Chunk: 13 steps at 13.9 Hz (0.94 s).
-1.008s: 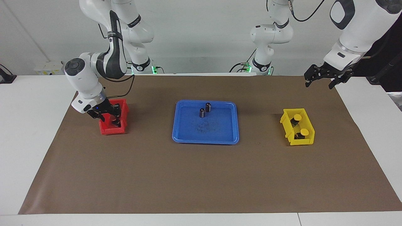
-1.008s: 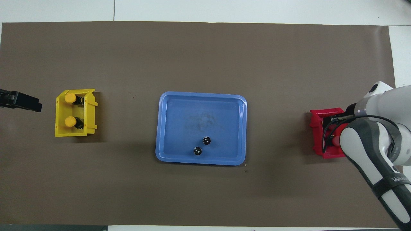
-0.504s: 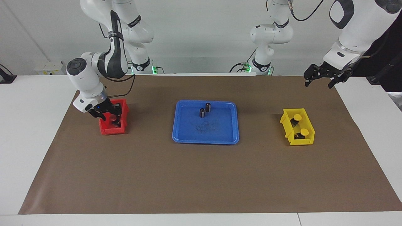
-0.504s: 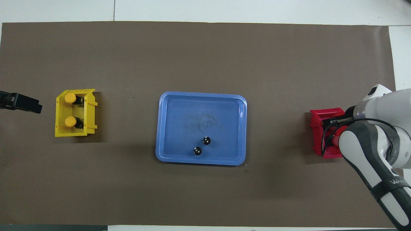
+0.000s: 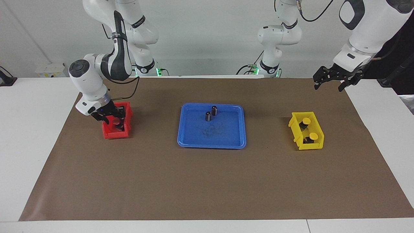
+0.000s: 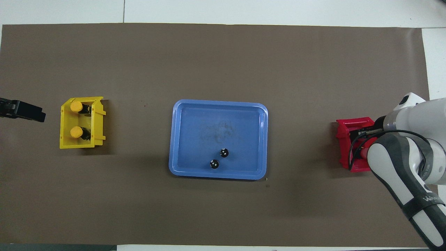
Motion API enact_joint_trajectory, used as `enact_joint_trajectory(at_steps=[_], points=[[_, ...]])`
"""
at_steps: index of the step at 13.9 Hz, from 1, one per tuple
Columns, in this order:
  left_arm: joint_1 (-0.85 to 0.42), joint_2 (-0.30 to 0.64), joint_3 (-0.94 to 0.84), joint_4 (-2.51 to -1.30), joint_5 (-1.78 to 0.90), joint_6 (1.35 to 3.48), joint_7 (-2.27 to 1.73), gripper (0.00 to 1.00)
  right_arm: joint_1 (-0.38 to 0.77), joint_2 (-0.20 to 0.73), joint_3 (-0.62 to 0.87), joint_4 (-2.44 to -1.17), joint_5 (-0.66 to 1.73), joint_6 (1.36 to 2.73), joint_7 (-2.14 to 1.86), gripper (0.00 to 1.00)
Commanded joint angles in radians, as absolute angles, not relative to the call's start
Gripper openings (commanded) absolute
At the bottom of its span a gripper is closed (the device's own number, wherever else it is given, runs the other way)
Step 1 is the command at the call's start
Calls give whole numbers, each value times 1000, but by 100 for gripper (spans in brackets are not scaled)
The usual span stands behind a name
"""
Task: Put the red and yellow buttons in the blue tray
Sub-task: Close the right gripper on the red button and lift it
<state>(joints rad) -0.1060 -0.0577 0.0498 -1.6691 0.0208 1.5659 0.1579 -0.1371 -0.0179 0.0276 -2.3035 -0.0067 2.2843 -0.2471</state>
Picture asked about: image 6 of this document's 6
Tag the yellow push button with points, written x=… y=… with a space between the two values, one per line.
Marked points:
x=76 y=106
x=76 y=132

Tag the blue plastic tray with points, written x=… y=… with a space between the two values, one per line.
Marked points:
x=195 y=139

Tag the red plastic bin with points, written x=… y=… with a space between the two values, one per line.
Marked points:
x=345 y=139

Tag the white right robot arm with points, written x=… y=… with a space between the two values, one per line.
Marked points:
x=400 y=174

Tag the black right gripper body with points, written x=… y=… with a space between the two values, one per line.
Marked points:
x=362 y=134

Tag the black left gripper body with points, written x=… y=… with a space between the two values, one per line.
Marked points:
x=7 y=107

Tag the yellow plastic bin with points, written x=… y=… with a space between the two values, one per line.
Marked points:
x=64 y=139

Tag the black cylinder knob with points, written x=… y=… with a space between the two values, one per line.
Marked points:
x=214 y=164
x=224 y=152

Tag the brown paper table mat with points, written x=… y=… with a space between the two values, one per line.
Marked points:
x=223 y=62

